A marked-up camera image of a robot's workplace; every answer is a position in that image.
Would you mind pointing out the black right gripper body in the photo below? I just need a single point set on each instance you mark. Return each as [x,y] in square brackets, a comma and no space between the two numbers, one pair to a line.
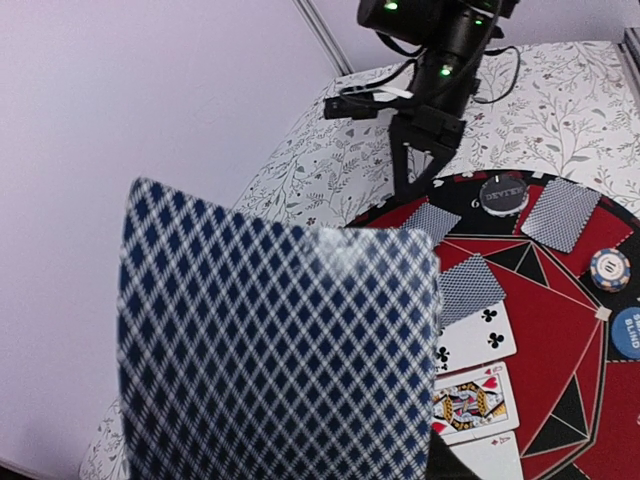
[451,37]

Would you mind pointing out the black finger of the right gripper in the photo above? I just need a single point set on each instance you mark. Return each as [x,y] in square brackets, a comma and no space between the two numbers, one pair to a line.
[401,139]

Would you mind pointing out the dealt card seat eight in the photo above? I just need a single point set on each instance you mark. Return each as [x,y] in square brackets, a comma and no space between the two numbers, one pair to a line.
[436,222]

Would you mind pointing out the clear dealer button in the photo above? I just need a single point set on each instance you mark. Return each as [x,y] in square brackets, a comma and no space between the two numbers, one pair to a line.
[504,195]

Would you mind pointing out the face down community card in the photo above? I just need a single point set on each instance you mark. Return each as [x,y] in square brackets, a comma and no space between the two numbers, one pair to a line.
[468,288]

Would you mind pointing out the dealt card seat ten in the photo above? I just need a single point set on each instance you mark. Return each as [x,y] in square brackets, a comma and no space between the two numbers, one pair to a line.
[560,214]

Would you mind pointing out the three of clubs card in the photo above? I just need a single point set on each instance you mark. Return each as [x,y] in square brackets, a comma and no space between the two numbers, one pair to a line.
[480,338]

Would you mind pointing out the blue white chip stack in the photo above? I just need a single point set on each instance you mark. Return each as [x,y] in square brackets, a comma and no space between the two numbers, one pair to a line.
[610,270]

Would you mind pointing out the blue card deck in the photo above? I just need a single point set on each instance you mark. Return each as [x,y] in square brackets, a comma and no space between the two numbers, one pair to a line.
[251,349]

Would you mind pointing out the queen of hearts card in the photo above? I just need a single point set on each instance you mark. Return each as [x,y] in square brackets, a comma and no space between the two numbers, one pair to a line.
[474,405]

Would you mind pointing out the blue small blind button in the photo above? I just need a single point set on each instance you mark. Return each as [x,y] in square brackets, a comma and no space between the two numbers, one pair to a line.
[625,333]

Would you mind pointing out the ace of diamonds card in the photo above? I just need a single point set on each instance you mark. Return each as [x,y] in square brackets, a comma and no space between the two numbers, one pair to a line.
[494,457]

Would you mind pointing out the round red black poker mat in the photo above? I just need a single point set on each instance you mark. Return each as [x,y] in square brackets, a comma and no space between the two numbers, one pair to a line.
[577,396]

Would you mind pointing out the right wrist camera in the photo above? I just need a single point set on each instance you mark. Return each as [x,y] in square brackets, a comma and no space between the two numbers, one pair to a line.
[360,104]

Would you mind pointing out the right aluminium corner post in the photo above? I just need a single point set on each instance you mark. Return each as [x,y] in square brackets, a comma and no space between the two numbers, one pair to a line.
[326,39]

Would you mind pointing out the front aluminium rail frame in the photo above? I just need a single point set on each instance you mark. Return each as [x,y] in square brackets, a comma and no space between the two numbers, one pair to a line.
[628,50]

